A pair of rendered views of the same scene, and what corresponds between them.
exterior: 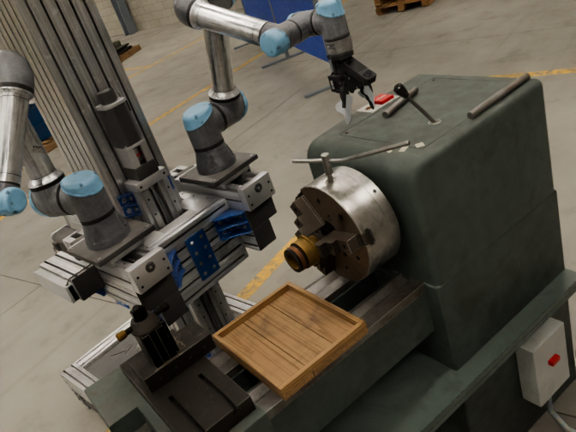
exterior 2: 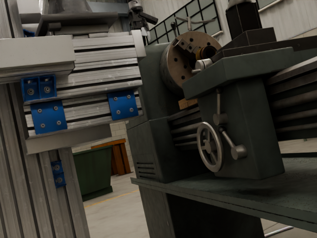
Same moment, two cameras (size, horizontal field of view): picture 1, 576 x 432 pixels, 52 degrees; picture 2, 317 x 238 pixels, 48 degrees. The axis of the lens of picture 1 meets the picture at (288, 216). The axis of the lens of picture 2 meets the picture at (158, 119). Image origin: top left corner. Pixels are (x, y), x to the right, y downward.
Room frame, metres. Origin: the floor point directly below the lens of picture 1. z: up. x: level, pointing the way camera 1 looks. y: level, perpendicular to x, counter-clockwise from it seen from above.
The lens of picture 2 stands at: (1.40, 1.61, 0.76)
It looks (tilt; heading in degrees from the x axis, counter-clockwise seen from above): 3 degrees up; 281
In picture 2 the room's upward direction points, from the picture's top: 13 degrees counter-clockwise
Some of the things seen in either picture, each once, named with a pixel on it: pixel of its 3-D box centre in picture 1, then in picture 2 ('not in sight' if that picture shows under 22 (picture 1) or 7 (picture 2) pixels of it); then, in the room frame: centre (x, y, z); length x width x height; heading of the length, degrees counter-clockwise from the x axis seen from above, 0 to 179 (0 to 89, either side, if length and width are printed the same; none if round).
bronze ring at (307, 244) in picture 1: (304, 252); (206, 56); (1.43, -0.01, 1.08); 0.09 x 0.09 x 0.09; 28
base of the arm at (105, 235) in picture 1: (103, 225); (69, 12); (1.80, 0.58, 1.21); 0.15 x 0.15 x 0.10
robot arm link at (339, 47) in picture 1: (339, 45); (136, 5); (1.75, -0.31, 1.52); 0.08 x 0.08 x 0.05
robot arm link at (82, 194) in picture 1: (85, 194); not in sight; (1.80, 0.58, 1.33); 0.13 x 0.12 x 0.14; 59
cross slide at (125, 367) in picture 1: (182, 385); (269, 55); (1.22, 0.41, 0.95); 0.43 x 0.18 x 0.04; 28
